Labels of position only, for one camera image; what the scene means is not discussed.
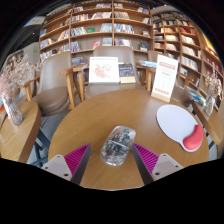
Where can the stack of blue books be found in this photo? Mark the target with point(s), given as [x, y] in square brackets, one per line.
[147, 63]

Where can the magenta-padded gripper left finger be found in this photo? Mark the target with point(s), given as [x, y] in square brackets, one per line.
[77, 160]

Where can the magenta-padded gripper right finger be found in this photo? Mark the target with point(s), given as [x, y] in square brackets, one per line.
[147, 160]

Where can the glass vase with pink flowers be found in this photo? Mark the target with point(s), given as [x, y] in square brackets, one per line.
[15, 113]

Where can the curved wooden bookshelf unit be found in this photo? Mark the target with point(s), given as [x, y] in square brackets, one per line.
[186, 43]

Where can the stack of colourful books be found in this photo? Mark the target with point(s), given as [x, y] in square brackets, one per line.
[196, 96]

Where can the distant wooden bookshelf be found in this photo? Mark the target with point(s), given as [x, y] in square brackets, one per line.
[15, 59]

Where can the dark upright book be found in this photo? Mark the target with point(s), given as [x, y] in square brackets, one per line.
[126, 73]

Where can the white orange standing sign card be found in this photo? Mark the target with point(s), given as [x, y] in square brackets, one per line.
[165, 76]

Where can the white mouse pad, red rest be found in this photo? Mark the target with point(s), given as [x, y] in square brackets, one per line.
[173, 123]

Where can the white framed floral picture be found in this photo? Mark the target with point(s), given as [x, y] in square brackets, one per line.
[104, 70]

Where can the transparent computer mouse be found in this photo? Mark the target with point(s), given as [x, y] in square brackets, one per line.
[116, 146]

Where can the flat wooden bookshelf unit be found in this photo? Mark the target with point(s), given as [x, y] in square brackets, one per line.
[100, 33]

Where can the round wooden side table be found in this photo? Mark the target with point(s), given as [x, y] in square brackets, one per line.
[210, 126]
[16, 140]

